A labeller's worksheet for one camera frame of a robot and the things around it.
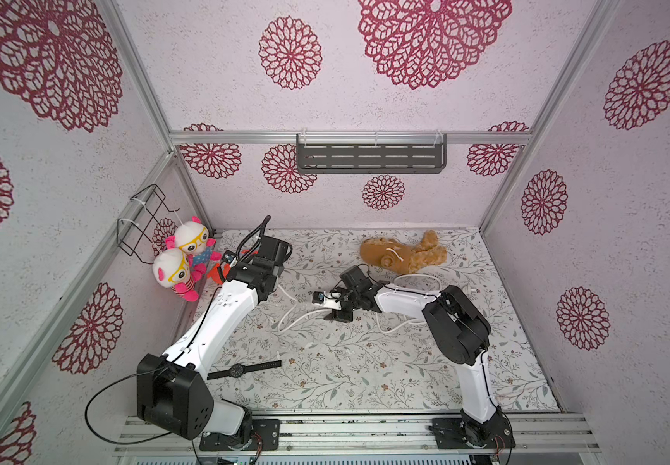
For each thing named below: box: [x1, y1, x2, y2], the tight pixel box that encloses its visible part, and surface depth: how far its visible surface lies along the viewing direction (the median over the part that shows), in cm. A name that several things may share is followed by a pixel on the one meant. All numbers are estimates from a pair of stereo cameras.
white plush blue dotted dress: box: [165, 216, 222, 281], surface depth 96 cm
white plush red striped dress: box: [152, 248, 200, 303], surface depth 87 cm
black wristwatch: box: [206, 359, 283, 380], surface depth 87 cm
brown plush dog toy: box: [360, 229, 448, 274], surface depth 103 cm
